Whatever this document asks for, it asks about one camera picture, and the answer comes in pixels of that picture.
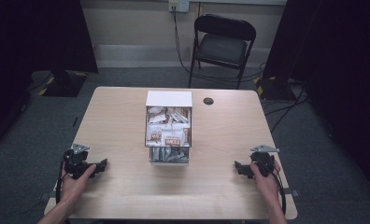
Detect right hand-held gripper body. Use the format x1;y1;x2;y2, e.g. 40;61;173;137
249;144;281;178

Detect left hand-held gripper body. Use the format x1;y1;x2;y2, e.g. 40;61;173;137
63;143;93;180

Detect person's right hand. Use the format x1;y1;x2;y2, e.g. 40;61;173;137
249;160;282;203

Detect person's left hand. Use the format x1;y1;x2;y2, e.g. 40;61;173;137
59;163;98;203

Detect pile of grey sachets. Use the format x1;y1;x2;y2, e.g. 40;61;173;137
150;147;189;163

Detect black stand base, striped tape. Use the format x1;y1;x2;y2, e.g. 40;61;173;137
252;75;294;101
37;69;89;98

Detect pile of white orange packets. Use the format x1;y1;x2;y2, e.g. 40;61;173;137
146;106;192;147

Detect black folding chair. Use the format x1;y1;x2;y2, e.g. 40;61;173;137
187;13;257;91

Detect black curtain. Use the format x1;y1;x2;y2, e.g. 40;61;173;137
262;0;370;200
0;0;99;157

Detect left hand-held gripper black cable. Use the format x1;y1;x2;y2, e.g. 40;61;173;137
54;157;69;204

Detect hand-held gripper black cable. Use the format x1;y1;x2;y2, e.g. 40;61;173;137
54;157;69;204
263;164;288;217

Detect right hand-held gripper black cable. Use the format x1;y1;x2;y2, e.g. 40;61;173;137
263;164;288;217

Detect grey table bracket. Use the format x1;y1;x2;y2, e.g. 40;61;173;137
282;187;300;198
38;189;58;202

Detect black floor cables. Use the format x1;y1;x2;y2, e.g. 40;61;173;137
262;78;313;134

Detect white wall socket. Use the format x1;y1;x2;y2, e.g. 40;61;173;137
168;0;191;13

